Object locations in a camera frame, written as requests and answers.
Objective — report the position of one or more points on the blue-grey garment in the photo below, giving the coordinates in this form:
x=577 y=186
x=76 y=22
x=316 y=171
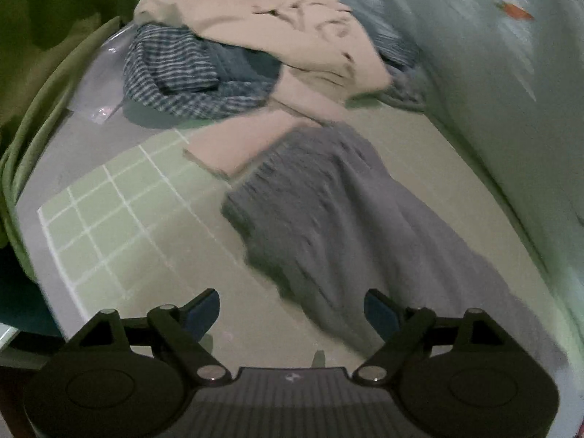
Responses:
x=333 y=49

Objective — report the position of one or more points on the beige garment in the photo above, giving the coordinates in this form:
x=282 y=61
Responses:
x=227 y=147

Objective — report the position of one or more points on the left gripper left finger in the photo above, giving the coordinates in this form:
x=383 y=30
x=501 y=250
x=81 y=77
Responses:
x=177 y=332

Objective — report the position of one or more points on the blue plaid shirt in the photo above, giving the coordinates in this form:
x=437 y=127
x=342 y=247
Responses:
x=173 y=71

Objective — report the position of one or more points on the grey fleece pants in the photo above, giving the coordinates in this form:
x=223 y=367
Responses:
x=322 y=216

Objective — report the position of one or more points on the green blanket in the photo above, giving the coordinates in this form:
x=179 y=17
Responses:
x=45 y=48

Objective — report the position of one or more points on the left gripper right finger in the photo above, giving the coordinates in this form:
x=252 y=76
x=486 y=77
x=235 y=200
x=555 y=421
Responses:
x=404 y=332

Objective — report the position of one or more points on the light blue carrot-print pillow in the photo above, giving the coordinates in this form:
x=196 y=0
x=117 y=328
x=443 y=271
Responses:
x=508 y=79

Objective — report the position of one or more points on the clear plastic bag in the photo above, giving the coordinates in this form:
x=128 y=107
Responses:
x=100 y=92

